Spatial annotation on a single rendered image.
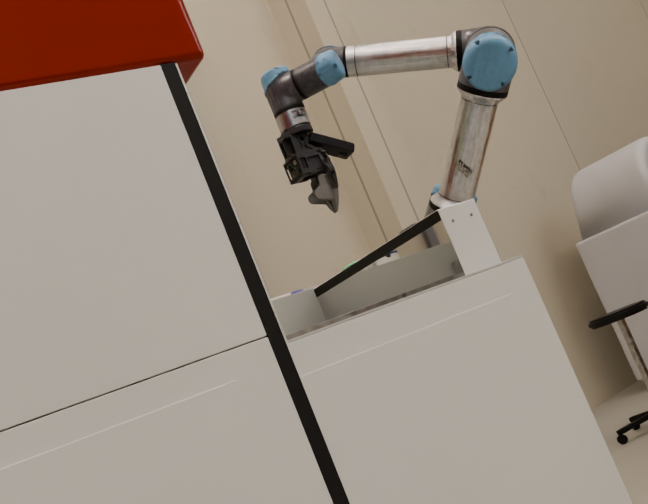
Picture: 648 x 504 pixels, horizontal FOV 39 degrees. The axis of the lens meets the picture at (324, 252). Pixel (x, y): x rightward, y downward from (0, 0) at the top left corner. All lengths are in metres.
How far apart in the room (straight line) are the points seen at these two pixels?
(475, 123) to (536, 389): 0.69
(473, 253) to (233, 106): 3.06
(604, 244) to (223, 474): 4.74
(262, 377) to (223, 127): 3.45
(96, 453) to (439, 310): 0.71
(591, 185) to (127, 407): 4.90
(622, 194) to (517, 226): 0.71
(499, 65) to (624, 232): 3.69
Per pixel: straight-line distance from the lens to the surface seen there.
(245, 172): 4.51
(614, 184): 5.71
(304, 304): 2.15
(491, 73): 2.03
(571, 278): 6.21
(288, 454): 1.17
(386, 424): 1.47
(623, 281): 5.71
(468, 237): 1.74
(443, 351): 1.56
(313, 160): 2.08
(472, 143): 2.09
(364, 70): 2.21
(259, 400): 1.17
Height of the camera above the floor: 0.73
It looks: 8 degrees up
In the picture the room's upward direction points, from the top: 22 degrees counter-clockwise
